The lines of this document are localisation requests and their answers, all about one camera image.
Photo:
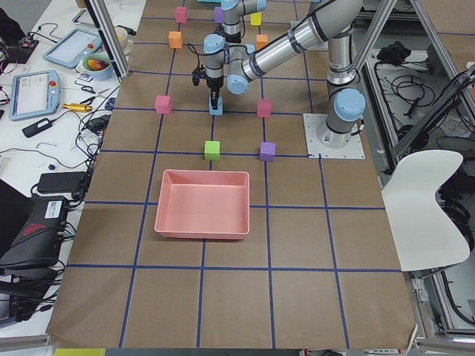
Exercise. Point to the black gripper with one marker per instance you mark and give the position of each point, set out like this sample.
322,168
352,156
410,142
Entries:
214,84

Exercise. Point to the light blue block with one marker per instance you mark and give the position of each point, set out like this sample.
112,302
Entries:
216,110

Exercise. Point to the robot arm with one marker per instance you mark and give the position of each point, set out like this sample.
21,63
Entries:
225,61
233,12

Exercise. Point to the pink block near base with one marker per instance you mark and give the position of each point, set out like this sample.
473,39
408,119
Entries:
264,108

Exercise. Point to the pink block left far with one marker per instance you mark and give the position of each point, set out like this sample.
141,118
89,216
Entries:
163,104

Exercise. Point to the orange block far side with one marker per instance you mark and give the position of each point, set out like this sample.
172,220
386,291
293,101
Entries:
175,39

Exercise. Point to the orange block near base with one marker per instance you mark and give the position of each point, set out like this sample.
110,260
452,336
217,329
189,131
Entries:
261,40

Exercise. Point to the green block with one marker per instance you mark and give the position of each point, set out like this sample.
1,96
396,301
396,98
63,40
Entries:
212,150

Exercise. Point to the purple block right side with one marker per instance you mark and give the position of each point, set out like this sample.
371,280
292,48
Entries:
218,15

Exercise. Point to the purple block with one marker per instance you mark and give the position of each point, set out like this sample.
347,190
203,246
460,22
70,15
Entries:
267,152
218,15

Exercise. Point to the pink block right far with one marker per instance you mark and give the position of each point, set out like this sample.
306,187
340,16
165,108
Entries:
181,15

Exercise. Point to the yellow block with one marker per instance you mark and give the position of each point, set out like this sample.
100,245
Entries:
256,19

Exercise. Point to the turquoise plastic tray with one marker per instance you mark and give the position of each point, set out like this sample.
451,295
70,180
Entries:
208,1

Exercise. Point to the purple block left side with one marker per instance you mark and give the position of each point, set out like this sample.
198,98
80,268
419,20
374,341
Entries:
267,152

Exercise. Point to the beige bowl with lemon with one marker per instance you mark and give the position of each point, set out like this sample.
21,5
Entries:
124,41

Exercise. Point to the blue bowl with fruit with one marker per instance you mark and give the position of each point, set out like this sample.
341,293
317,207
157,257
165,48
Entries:
98,66

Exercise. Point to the pink plastic tray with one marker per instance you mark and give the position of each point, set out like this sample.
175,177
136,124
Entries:
204,205

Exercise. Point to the scissors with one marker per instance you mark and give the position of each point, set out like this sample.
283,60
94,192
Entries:
91,99

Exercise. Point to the yellow screwdriver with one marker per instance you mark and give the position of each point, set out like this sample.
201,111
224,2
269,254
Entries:
78,107

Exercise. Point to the teach pendant far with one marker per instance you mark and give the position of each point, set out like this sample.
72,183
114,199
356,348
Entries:
73,48

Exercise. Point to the teach pendant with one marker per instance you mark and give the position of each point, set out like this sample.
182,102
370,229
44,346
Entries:
73,48
34,94

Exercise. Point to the black power adapter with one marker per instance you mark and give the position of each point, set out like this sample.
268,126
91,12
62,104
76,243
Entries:
37,127

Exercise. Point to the teach pendant near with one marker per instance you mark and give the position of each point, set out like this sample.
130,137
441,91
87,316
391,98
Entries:
34,94

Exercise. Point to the black computer box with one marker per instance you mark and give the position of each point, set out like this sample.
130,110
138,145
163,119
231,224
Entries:
31,229

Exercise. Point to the white chair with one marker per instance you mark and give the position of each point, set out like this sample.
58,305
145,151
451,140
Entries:
424,235

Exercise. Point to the aluminium frame post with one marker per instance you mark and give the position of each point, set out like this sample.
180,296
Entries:
110,42

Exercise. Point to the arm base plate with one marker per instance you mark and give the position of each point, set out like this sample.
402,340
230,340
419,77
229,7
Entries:
322,143

